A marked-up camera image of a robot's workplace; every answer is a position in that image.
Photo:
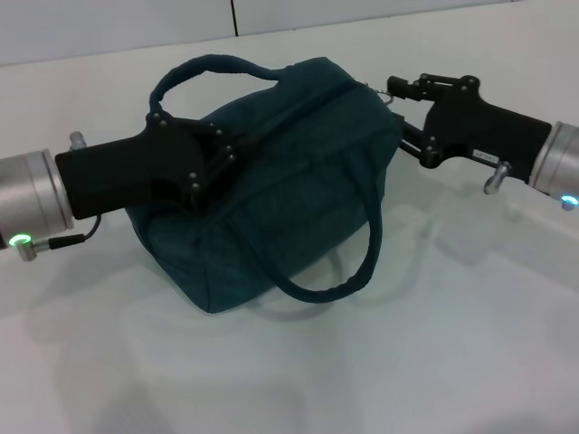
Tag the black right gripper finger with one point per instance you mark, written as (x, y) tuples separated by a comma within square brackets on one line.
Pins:
[(420, 86), (414, 138)]

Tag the dark teal fabric lunch bag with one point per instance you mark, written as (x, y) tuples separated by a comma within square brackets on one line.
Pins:
[(294, 190)]

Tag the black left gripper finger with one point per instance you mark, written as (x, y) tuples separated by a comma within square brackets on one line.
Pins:
[(221, 135), (212, 176)]

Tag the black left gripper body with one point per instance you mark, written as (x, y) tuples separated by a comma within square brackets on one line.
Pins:
[(131, 172)]

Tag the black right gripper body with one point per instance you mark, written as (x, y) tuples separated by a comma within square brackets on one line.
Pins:
[(484, 131)]

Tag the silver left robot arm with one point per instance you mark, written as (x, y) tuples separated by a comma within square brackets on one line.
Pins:
[(31, 194)]

